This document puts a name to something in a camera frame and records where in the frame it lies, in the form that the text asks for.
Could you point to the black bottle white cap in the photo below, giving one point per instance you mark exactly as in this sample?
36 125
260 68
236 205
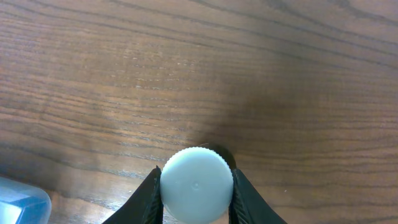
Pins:
196 183

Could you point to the clear plastic container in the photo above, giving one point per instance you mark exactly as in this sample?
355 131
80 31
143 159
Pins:
23 204

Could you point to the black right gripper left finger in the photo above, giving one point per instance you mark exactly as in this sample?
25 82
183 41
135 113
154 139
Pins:
144 206

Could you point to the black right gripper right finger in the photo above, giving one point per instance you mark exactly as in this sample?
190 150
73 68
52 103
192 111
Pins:
247 206

